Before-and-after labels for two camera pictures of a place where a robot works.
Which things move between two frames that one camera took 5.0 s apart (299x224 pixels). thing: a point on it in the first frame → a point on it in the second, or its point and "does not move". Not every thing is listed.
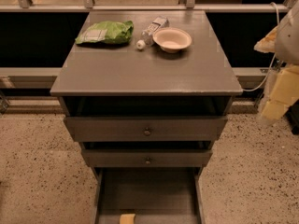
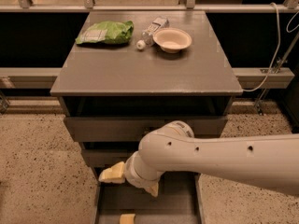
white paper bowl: [172, 39] does not move
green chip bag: [106, 32] does not move
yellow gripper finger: [267, 45] → [137, 174]
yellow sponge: [127, 218] does not move
